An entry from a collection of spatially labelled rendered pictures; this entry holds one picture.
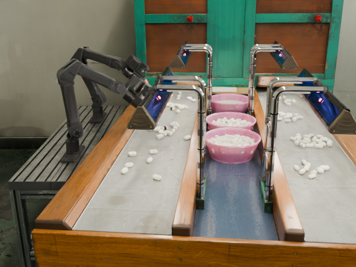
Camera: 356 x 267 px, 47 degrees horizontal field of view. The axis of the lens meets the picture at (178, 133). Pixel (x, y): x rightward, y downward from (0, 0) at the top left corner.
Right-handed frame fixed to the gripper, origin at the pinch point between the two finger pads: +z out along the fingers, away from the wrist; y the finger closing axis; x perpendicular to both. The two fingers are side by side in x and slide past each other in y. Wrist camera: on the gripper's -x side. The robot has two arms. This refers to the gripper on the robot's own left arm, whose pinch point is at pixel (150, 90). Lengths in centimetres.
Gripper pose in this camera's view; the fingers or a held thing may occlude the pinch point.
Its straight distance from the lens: 245.2
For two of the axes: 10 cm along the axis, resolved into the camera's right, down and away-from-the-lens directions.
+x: -6.4, 7.0, 3.1
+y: 1.0, -3.3, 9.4
